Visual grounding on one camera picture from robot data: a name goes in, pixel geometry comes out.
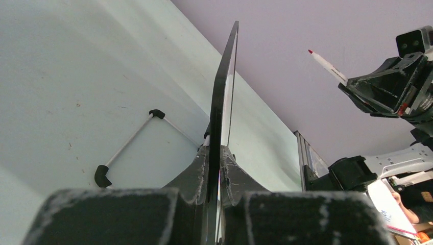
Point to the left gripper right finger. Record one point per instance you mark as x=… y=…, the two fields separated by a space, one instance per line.
x=255 y=215

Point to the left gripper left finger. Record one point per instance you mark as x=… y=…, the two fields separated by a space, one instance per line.
x=174 y=214

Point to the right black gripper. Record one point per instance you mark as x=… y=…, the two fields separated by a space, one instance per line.
x=384 y=91

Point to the red whiteboard marker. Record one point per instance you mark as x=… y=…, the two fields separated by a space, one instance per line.
x=330 y=68

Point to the white board black frame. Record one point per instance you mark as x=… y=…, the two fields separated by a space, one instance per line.
x=217 y=136

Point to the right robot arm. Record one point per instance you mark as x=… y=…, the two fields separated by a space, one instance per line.
x=356 y=173

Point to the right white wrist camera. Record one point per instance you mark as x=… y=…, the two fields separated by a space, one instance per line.
x=418 y=40

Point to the aluminium frame rail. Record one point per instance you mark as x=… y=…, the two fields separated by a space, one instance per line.
x=312 y=165

